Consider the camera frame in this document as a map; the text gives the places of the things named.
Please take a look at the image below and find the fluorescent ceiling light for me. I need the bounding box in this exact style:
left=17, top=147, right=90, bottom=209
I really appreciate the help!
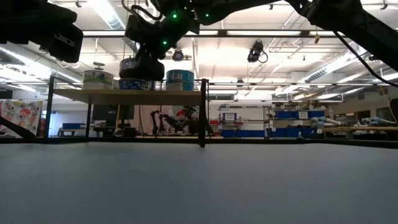
left=226, top=30, right=302, bottom=36
left=186, top=30, right=219, bottom=36
left=82, top=30, right=126, bottom=36
left=309, top=30, right=345, bottom=36

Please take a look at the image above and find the wooden shelf black frame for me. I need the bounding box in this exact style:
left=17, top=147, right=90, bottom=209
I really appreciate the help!
left=43, top=76, right=210, bottom=149

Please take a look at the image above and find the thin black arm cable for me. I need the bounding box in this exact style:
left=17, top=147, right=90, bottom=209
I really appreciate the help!
left=332, top=30, right=398, bottom=88

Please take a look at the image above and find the black overhead crossbeam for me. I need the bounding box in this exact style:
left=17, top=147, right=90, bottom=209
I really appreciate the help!
left=82, top=29, right=398, bottom=39

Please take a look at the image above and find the black ceiling camera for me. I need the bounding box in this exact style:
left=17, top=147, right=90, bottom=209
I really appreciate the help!
left=247, top=40, right=269, bottom=65

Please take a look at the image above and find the wooden background table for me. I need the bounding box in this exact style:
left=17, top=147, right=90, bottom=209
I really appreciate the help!
left=322, top=126, right=398, bottom=133

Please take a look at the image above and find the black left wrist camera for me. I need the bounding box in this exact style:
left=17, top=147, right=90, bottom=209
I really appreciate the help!
left=39, top=23, right=84, bottom=63

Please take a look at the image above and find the blue table mat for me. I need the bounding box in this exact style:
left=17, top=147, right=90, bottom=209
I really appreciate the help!
left=0, top=141, right=398, bottom=224

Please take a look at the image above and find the colourful printed package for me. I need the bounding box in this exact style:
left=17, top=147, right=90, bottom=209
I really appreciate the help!
left=0, top=99, right=44, bottom=138

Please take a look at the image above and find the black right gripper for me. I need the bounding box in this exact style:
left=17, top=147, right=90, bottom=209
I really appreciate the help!
left=119, top=6, right=200, bottom=82

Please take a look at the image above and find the person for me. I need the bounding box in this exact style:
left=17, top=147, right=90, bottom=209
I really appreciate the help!
left=175, top=109, right=200, bottom=135

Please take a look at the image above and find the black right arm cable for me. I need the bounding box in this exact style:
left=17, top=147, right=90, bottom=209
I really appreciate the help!
left=121, top=0, right=163, bottom=22

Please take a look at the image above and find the black metal rig frame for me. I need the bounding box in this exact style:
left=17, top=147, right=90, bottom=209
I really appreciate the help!
left=0, top=115, right=398, bottom=149

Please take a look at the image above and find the metal shelving rack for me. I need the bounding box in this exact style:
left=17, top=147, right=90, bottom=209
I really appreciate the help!
left=264, top=105, right=330, bottom=138

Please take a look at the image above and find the silver ventilation duct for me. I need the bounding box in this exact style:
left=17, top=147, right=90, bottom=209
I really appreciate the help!
left=0, top=43, right=82, bottom=85
left=303, top=40, right=398, bottom=85

